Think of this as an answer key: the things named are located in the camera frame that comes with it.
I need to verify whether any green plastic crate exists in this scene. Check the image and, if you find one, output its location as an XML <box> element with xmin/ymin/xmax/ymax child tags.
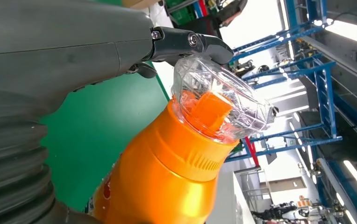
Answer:
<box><xmin>165</xmin><ymin>0</ymin><xmax>198</xmax><ymax>25</ymax></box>

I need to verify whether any white desk panel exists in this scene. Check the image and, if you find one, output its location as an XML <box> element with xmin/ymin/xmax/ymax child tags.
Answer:
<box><xmin>206</xmin><ymin>171</ymin><xmax>257</xmax><ymax>224</ymax></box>

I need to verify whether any cardboard box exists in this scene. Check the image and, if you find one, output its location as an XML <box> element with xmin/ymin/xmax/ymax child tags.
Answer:
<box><xmin>122</xmin><ymin>0</ymin><xmax>162</xmax><ymax>9</ymax></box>

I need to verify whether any green table mat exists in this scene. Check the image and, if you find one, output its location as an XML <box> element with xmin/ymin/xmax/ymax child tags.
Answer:
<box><xmin>39</xmin><ymin>62</ymin><xmax>171</xmax><ymax>212</ymax></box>

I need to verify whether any red rack beam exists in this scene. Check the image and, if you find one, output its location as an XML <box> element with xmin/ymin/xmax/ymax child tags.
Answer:
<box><xmin>243</xmin><ymin>136</ymin><xmax>260</xmax><ymax>168</ymax></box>

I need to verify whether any orange detergent bottle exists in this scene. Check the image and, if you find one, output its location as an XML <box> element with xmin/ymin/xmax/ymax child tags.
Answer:
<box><xmin>84</xmin><ymin>54</ymin><xmax>277</xmax><ymax>224</ymax></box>

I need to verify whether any background person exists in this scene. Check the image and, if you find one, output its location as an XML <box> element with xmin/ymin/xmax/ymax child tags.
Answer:
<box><xmin>217</xmin><ymin>0</ymin><xmax>249</xmax><ymax>28</ymax></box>

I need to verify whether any blue shelf rack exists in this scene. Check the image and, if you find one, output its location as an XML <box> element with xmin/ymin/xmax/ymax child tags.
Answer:
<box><xmin>225</xmin><ymin>0</ymin><xmax>357</xmax><ymax>224</ymax></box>

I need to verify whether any background humanoid robot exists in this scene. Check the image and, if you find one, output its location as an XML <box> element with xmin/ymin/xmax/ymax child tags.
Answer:
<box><xmin>251</xmin><ymin>201</ymin><xmax>311</xmax><ymax>221</ymax></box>

